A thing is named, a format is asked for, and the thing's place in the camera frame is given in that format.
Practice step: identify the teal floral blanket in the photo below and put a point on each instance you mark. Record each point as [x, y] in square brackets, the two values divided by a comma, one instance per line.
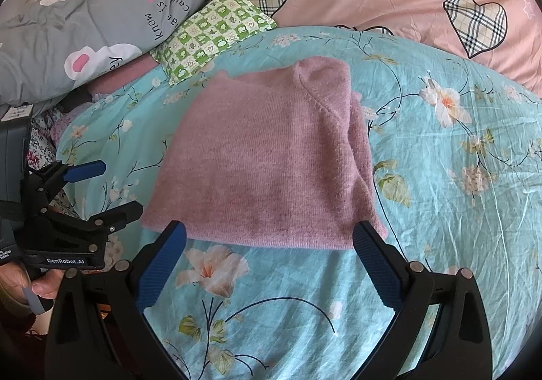
[444, 236]

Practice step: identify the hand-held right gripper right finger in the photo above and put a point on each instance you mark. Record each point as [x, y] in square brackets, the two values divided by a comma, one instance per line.
[377, 265]

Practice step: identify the mauve cloth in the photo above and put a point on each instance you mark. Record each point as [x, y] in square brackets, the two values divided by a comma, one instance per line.
[123, 75]

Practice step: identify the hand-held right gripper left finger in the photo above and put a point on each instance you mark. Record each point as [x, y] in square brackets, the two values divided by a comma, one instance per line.
[163, 261]

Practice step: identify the green checked pillow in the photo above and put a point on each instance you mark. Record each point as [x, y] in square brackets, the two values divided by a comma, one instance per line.
[207, 33]

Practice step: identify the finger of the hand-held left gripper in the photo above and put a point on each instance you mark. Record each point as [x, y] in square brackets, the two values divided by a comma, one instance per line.
[87, 170]
[118, 215]

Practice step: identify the pink knitted sweater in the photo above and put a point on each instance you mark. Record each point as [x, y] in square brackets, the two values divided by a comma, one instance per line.
[262, 168]

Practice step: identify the grey printed pillow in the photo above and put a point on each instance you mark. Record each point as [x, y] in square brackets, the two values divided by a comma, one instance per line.
[63, 24]

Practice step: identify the floral patterned cloth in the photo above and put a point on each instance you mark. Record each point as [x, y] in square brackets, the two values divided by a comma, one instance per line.
[42, 138]

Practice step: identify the person's left hand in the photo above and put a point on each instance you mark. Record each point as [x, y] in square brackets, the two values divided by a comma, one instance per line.
[46, 282]

